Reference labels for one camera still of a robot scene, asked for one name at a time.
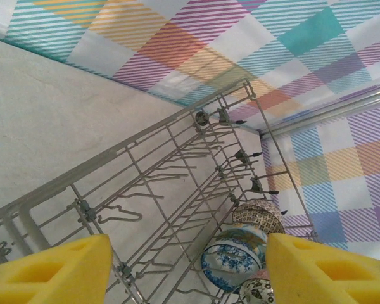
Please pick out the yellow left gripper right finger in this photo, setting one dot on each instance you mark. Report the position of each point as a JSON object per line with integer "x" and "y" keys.
{"x": 320, "y": 275}

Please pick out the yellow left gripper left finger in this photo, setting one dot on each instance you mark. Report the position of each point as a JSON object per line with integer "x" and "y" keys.
{"x": 50, "y": 275}

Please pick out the brown geometric patterned bowl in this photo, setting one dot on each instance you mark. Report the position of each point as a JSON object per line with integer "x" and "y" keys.
{"x": 259, "y": 215}

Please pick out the blue white floral bowl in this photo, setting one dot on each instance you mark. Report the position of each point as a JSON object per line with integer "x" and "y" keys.
{"x": 228, "y": 263}

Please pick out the aluminium frame post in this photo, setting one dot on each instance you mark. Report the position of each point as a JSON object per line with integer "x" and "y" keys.
{"x": 335, "y": 109}

